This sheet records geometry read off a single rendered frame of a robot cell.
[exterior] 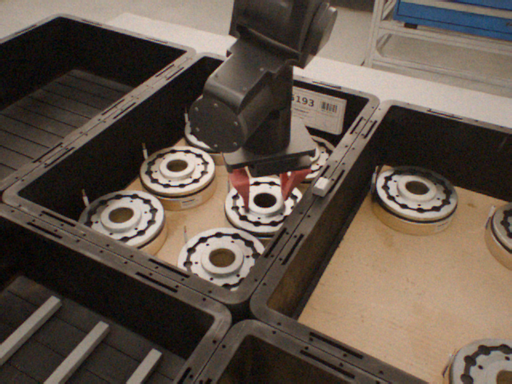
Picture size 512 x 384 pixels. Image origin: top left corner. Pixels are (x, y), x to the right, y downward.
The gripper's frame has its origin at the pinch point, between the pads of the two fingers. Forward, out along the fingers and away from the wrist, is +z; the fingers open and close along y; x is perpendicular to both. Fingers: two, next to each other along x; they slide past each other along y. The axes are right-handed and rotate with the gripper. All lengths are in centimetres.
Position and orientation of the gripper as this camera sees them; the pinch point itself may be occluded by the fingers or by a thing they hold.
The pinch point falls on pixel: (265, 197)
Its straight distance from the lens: 61.7
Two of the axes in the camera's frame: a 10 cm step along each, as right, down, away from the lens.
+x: -2.6, -6.6, 7.0
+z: 0.2, 7.3, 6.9
